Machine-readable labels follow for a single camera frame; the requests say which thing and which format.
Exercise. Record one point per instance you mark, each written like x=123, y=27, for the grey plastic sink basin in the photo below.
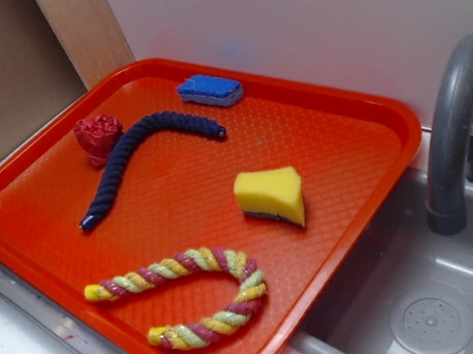
x=402, y=289

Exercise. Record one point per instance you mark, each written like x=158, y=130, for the blue and white sponge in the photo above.
x=210, y=90

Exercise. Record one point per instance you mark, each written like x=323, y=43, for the crumpled red cloth ball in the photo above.
x=97, y=136

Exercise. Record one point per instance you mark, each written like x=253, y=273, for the yellow sponge with dark base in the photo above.
x=275, y=194

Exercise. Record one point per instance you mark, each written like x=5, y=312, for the grey plastic faucet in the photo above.
x=450, y=161

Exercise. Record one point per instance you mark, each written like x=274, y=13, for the wooden board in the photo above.
x=90, y=35

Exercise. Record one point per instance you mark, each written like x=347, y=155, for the orange plastic tray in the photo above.
x=177, y=193

